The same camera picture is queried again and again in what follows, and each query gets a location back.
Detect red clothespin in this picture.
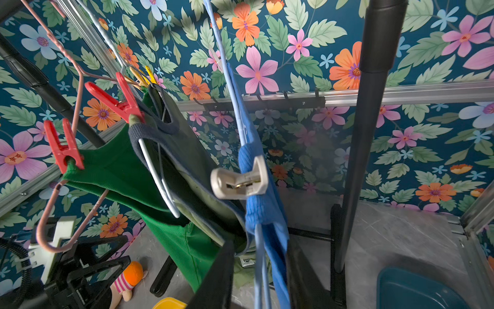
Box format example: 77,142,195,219
44,119,84,174
85,72,145,124

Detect white wire hanger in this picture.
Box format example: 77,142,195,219
204,1,271,308
77,1,181,218

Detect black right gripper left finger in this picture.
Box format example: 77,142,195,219
187,241,235,309

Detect doll with striped shirt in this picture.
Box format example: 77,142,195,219
109,261,148,309

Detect green tank top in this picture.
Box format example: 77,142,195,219
61,90,221,292

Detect pink wire hanger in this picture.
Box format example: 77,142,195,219
22,1,109,252

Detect black corrugated cable left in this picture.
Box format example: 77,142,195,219
0,236,33,294

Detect blue tank top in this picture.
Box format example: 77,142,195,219
231,78,290,308

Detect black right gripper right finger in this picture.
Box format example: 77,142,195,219
286,239,336,309

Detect black clothes rack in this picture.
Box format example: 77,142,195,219
1,0,409,308

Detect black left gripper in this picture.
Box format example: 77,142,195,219
23,236,131,309

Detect white clothespin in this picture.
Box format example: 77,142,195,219
210,156,270,200

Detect dark teal tray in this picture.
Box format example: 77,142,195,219
376,267,469,309

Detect olive grey tank top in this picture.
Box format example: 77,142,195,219
129,86,255,257

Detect yellow plastic tray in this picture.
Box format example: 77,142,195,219
153,297,187,309

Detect yellow clothespin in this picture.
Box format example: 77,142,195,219
129,66,158,88

